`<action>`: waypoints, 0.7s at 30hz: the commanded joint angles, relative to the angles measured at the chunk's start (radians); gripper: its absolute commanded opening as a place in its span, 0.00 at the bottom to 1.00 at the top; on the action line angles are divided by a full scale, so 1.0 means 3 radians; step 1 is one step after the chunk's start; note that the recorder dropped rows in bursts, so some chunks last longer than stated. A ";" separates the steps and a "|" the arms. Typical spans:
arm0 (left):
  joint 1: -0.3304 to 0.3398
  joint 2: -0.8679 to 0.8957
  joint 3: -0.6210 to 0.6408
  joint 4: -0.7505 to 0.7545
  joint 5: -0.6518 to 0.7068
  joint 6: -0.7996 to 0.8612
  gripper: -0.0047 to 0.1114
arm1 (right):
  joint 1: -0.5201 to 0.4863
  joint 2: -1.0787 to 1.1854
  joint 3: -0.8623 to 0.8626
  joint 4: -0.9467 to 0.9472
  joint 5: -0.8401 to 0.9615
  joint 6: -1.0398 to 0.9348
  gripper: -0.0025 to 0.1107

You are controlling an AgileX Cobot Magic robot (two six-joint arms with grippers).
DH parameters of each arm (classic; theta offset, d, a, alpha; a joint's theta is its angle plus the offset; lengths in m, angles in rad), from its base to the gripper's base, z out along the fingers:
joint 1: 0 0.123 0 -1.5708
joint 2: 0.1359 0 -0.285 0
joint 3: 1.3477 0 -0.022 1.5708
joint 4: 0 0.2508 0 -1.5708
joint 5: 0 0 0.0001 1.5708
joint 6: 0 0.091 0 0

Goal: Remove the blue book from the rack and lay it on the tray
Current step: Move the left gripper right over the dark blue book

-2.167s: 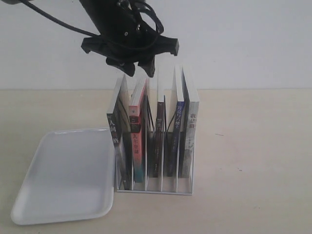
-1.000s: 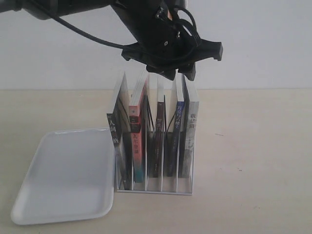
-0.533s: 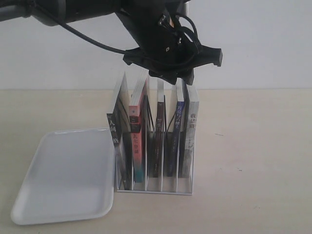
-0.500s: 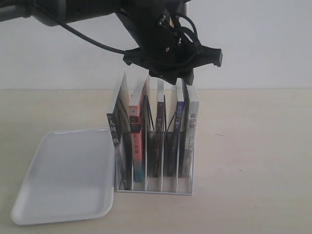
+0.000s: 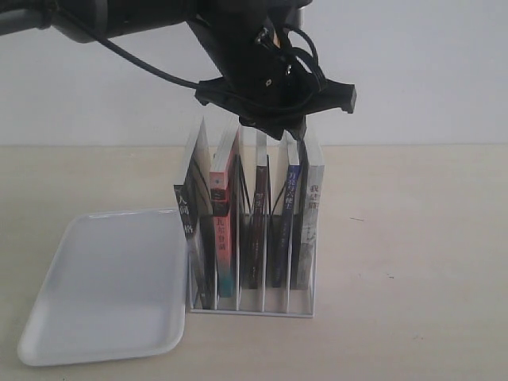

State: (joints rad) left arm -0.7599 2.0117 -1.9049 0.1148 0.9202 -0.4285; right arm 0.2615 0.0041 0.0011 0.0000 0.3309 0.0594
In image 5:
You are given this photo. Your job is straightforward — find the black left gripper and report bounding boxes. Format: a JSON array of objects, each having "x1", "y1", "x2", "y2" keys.
[{"x1": 194, "y1": 15, "x2": 356, "y2": 143}]

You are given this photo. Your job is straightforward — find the blue moon cover book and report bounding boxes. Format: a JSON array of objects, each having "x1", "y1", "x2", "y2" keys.
[{"x1": 269, "y1": 137, "x2": 303, "y2": 289}]

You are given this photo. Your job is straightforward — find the black grey book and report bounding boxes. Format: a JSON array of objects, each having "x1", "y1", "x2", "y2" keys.
[{"x1": 173, "y1": 119, "x2": 214, "y2": 310}]

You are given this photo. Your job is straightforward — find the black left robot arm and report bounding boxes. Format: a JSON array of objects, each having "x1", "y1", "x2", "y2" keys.
[{"x1": 1, "y1": 0, "x2": 356, "y2": 140}]

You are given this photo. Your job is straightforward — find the white cat cover book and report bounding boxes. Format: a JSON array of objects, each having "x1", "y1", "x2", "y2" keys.
[{"x1": 291, "y1": 129, "x2": 325, "y2": 290}]

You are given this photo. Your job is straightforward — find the red teal spine book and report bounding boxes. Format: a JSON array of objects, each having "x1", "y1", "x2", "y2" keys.
[{"x1": 209, "y1": 124, "x2": 240, "y2": 298}]

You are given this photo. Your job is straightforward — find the dark brown spine book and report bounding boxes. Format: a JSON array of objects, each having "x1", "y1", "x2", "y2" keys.
[{"x1": 244, "y1": 132, "x2": 269, "y2": 290}]

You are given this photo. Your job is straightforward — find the white plastic tray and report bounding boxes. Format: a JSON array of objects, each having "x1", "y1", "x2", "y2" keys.
[{"x1": 17, "y1": 209, "x2": 187, "y2": 367}]

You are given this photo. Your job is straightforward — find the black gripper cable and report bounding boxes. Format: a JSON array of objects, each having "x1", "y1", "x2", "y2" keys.
[{"x1": 94, "y1": 27, "x2": 330, "y2": 110}]

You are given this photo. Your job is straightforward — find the white wire book rack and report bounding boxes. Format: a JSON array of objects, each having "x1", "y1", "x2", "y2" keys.
[{"x1": 188, "y1": 154, "x2": 315, "y2": 317}]

